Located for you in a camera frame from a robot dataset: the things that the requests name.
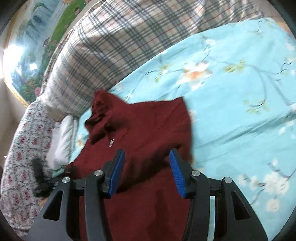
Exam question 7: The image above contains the dark red knit sweater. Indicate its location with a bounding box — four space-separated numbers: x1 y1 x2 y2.
70 91 192 240

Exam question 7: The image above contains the pink floral blanket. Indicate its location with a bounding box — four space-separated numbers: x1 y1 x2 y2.
1 98 55 237

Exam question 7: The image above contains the white pillow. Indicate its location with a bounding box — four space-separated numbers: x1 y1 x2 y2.
46 115 78 170

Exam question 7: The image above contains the light blue floral bedsheet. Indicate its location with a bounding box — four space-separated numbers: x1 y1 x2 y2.
52 17 296 241

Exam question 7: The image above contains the beige plaid quilt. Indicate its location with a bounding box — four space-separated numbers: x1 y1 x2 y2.
40 0 263 121

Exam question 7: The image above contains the landscape painting gold frame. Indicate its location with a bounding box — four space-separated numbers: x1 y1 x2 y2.
1 0 96 107

